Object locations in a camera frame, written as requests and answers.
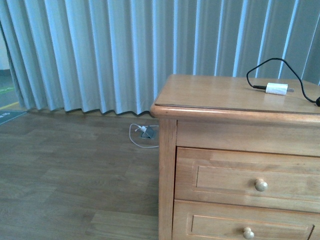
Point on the white charger on cabinet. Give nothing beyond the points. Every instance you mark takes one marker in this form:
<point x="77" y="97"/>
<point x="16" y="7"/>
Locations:
<point x="278" y="89"/>

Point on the dark floor sign sticker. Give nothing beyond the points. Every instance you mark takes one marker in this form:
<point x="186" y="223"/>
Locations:
<point x="8" y="115"/>

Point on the green floor marking sticker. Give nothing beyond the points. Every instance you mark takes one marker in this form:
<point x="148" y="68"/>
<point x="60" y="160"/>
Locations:
<point x="7" y="89"/>

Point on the wooden nightstand cabinet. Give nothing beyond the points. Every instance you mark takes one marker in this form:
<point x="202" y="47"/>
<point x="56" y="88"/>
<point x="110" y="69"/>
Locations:
<point x="226" y="114"/>

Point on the open metal floor socket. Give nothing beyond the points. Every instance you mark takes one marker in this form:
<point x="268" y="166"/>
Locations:
<point x="149" y="134"/>

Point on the wooden drawer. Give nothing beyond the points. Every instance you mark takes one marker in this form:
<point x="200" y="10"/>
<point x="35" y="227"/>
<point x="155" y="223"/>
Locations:
<point x="216" y="221"/>
<point x="274" y="181"/>

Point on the light blue pleated curtain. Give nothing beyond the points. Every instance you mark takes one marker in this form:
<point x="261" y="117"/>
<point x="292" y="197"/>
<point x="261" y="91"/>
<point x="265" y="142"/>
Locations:
<point x="115" y="55"/>

